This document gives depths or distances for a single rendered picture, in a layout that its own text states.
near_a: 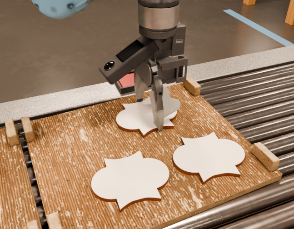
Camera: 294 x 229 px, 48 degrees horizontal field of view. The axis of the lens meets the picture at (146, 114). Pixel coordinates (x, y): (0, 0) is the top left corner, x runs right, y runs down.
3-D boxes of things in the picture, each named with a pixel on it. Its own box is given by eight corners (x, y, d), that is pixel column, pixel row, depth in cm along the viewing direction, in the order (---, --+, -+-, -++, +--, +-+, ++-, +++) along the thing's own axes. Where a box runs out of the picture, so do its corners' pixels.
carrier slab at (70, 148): (23, 128, 73) (21, 123, 72) (185, 86, 87) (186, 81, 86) (60, 271, 48) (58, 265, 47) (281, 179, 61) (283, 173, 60)
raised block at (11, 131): (7, 129, 70) (3, 119, 69) (16, 127, 71) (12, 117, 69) (10, 147, 66) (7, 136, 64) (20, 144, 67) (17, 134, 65)
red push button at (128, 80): (116, 80, 90) (116, 76, 89) (137, 76, 92) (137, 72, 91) (122, 92, 85) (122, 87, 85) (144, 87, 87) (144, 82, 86)
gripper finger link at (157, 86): (166, 110, 65) (160, 65, 63) (160, 112, 64) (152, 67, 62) (157, 107, 69) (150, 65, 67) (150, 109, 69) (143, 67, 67)
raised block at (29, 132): (22, 126, 71) (19, 116, 70) (31, 123, 72) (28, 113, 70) (27, 143, 67) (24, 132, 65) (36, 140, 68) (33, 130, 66)
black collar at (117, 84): (112, 79, 90) (112, 74, 89) (138, 74, 92) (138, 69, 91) (121, 94, 85) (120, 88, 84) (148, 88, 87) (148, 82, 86)
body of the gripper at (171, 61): (186, 85, 68) (191, 28, 61) (148, 93, 65) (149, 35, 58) (169, 68, 74) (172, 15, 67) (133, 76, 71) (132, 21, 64)
